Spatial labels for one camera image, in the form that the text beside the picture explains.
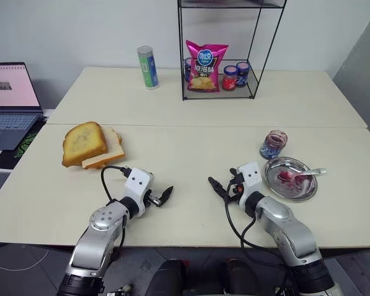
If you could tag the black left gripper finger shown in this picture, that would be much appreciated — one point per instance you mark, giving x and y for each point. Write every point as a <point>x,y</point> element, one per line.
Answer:
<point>164,201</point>
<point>169,190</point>

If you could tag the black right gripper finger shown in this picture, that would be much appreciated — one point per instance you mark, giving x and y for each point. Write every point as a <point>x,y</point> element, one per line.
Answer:
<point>232,200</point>
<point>217,186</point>

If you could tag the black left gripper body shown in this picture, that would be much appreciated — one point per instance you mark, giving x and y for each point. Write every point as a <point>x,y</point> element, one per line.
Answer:
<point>151,200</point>

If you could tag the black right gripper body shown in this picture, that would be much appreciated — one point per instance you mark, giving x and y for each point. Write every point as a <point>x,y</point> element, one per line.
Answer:
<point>238,189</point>

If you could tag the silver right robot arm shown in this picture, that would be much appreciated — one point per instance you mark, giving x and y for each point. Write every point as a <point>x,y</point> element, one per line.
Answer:
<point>293,228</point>

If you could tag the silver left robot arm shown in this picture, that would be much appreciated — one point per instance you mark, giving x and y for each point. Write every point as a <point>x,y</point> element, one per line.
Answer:
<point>95,234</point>

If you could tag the open blue-label jam jar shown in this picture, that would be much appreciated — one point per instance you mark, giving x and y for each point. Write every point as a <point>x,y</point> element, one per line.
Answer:
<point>272,145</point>

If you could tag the white bread slice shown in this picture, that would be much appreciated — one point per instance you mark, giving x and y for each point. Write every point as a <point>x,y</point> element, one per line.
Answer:
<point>114,148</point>

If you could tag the metal spoon with jam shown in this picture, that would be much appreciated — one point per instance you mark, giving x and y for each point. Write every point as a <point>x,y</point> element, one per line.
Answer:
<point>309,172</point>

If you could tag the golden toasted bread slice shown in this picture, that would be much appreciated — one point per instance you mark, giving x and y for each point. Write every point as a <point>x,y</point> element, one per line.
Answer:
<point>84,143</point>

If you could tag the red jam jar blue lid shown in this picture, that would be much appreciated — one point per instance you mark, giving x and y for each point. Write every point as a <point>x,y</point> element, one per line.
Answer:
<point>230,78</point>

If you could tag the blue jam jar pink lid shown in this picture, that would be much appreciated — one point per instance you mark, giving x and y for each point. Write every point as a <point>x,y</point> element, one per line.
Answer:
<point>188,69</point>

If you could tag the round metal plate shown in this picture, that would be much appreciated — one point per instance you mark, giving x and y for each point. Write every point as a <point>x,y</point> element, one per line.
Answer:
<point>296,192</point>

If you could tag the dark rounded shape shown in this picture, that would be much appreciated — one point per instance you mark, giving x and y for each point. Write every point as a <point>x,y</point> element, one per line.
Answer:
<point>169,277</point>

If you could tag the pink potato chips bag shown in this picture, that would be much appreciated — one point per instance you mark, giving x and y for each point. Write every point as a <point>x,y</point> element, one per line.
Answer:
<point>205,68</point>

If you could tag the green blue cylindrical can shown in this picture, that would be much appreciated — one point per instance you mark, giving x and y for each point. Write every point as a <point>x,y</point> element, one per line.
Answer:
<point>148,68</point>

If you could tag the black green mouse pad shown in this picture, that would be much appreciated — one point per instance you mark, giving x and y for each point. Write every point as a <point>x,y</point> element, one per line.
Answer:
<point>21,148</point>

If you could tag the grey open laptop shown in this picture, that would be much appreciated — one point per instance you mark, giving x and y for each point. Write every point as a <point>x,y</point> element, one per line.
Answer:
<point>9,101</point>

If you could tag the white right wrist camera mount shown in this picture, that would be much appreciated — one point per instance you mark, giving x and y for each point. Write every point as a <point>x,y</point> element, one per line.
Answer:
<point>251,180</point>

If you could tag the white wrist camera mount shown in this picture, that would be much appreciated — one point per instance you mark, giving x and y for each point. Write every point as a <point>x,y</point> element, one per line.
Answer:
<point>137,185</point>
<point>251,180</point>

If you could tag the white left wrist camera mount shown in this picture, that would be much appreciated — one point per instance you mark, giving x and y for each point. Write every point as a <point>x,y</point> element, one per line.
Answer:
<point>137,185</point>

